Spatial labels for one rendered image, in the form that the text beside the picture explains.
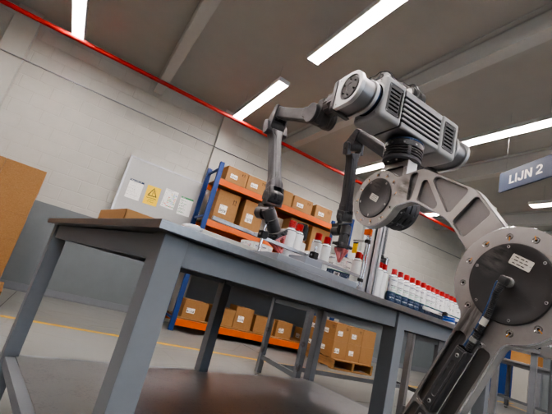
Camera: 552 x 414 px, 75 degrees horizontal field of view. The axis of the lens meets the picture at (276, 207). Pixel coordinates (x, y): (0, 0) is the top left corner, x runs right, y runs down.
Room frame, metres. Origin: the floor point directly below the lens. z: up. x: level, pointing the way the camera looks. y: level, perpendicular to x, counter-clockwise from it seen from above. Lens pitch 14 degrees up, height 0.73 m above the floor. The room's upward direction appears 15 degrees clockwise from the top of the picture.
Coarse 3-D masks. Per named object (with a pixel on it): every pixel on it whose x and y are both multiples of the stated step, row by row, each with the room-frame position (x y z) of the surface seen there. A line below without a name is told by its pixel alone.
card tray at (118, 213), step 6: (102, 210) 1.19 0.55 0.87; (108, 210) 1.13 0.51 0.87; (114, 210) 1.09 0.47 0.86; (120, 210) 1.04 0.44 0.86; (126, 210) 1.00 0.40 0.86; (132, 210) 1.01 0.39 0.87; (102, 216) 1.17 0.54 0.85; (108, 216) 1.11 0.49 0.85; (114, 216) 1.07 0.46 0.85; (120, 216) 1.03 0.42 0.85; (126, 216) 1.01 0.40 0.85; (132, 216) 1.02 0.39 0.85; (138, 216) 1.03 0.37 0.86; (144, 216) 1.04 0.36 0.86
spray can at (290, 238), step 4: (292, 220) 1.55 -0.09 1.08; (292, 224) 1.55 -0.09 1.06; (296, 224) 1.56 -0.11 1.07; (288, 228) 1.55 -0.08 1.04; (292, 228) 1.55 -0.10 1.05; (288, 232) 1.54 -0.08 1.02; (292, 232) 1.54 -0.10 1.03; (296, 232) 1.56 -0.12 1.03; (288, 236) 1.54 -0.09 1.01; (292, 236) 1.54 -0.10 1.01; (288, 240) 1.54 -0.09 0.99; (292, 240) 1.55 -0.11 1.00; (284, 244) 1.55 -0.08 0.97; (288, 244) 1.54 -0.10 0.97; (292, 244) 1.55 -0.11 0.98; (284, 248) 1.54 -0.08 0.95; (284, 252) 1.54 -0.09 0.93; (288, 252) 1.54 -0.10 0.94
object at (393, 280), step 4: (392, 272) 2.12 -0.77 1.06; (396, 272) 2.11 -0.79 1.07; (392, 276) 2.11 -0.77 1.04; (396, 276) 2.11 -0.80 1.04; (392, 280) 2.11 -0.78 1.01; (396, 280) 2.11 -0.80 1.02; (388, 284) 2.13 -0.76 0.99; (392, 284) 2.11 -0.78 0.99; (396, 284) 2.11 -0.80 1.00; (388, 288) 2.12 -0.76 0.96; (392, 288) 2.10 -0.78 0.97; (388, 292) 2.12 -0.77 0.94; (392, 292) 2.10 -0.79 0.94; (388, 296) 2.11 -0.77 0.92; (392, 296) 2.10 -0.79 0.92; (388, 300) 2.11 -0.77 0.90; (392, 300) 2.10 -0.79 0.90
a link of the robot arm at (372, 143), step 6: (354, 132) 1.66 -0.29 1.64; (360, 132) 1.64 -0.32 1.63; (348, 138) 1.71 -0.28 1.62; (354, 138) 1.67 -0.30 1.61; (360, 138) 1.65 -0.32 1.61; (366, 138) 1.62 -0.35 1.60; (372, 138) 1.59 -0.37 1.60; (354, 144) 1.70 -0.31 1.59; (360, 144) 1.72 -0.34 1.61; (366, 144) 1.62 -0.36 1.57; (372, 144) 1.59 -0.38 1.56; (378, 144) 1.56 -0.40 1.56; (354, 150) 1.73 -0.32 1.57; (360, 150) 1.74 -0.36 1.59; (372, 150) 1.60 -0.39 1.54; (378, 150) 1.57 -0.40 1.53; (420, 168) 1.44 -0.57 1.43
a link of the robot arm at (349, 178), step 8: (344, 144) 1.72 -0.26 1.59; (344, 152) 1.73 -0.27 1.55; (360, 152) 1.75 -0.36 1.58; (352, 160) 1.74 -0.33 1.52; (352, 168) 1.76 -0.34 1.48; (344, 176) 1.80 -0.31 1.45; (352, 176) 1.77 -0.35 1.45; (344, 184) 1.81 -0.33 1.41; (352, 184) 1.79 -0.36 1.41; (344, 192) 1.82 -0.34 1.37; (352, 192) 1.82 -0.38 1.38; (344, 200) 1.83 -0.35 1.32; (352, 200) 1.84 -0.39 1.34; (344, 208) 1.83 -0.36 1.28; (352, 208) 1.85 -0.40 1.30; (344, 216) 1.85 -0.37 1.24; (352, 216) 1.87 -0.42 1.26
